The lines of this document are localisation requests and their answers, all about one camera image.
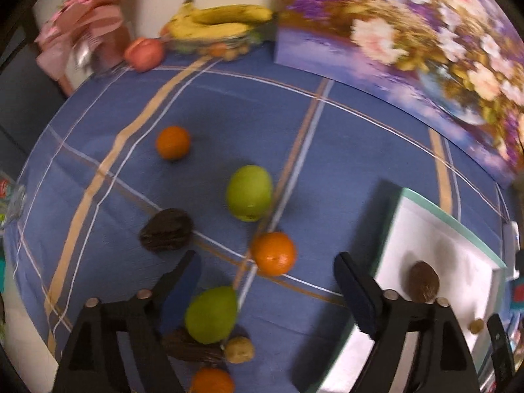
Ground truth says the banana bunch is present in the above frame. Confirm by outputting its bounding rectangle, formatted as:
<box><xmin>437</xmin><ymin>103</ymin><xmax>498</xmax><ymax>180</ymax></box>
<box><xmin>166</xmin><ymin>0</ymin><xmax>274</xmax><ymax>44</ymax></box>

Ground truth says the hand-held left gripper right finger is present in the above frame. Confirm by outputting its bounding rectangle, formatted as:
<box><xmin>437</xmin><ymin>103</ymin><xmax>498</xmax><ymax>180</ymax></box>
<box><xmin>333</xmin><ymin>252</ymin><xmax>481</xmax><ymax>393</ymax></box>

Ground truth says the clear glass jar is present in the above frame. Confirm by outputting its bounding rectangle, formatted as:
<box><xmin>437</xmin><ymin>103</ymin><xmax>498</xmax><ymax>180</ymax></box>
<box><xmin>0</xmin><ymin>172</ymin><xmax>27</xmax><ymax>230</ymax></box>

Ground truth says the red apple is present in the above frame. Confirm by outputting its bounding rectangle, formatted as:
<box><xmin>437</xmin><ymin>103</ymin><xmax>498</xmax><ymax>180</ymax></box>
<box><xmin>124</xmin><ymin>37</ymin><xmax>165</xmax><ymax>72</ymax></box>

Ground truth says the pink cloth bundle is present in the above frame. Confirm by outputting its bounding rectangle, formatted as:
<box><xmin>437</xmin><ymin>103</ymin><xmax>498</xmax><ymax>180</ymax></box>
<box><xmin>35</xmin><ymin>0</ymin><xmax>132</xmax><ymax>95</ymax></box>

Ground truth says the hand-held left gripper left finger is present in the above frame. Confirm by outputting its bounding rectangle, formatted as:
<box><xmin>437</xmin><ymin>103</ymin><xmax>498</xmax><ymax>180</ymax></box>
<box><xmin>53</xmin><ymin>250</ymin><xmax>203</xmax><ymax>393</ymax></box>

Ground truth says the white box with green rim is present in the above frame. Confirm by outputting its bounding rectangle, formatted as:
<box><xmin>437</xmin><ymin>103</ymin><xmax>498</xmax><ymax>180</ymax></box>
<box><xmin>319</xmin><ymin>188</ymin><xmax>508</xmax><ymax>393</ymax></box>

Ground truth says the blue plaid tablecloth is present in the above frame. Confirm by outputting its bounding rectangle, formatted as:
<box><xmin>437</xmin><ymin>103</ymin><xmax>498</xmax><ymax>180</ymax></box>
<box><xmin>4</xmin><ymin>41</ymin><xmax>516</xmax><ymax>393</ymax></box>

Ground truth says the flower painting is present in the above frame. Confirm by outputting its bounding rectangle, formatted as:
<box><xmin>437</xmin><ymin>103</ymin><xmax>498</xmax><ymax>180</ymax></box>
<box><xmin>274</xmin><ymin>0</ymin><xmax>524</xmax><ymax>183</ymax></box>

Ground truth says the glass fruit bowl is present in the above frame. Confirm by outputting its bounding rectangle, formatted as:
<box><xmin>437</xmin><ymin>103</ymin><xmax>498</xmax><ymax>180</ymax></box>
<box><xmin>164</xmin><ymin>25</ymin><xmax>265</xmax><ymax>57</ymax></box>

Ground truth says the green apple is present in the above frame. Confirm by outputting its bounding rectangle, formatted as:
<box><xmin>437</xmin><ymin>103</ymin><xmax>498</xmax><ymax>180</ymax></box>
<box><xmin>184</xmin><ymin>287</ymin><xmax>239</xmax><ymax>345</ymax></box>
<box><xmin>226</xmin><ymin>165</ymin><xmax>274</xmax><ymax>222</ymax></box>

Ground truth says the orange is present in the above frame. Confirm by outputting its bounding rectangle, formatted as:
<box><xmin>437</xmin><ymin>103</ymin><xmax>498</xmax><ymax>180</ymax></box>
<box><xmin>156</xmin><ymin>126</ymin><xmax>192</xmax><ymax>161</ymax></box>
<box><xmin>189</xmin><ymin>367</ymin><xmax>235</xmax><ymax>393</ymax></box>
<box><xmin>251</xmin><ymin>232</ymin><xmax>297</xmax><ymax>277</ymax></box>

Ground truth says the white power strip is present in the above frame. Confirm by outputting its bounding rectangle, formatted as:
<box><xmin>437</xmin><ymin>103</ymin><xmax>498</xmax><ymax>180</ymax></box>
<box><xmin>503</xmin><ymin>221</ymin><xmax>520</xmax><ymax>250</ymax></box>

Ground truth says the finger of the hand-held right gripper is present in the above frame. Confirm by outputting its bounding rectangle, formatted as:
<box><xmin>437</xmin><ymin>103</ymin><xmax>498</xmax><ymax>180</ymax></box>
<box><xmin>486</xmin><ymin>313</ymin><xmax>517</xmax><ymax>393</ymax></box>

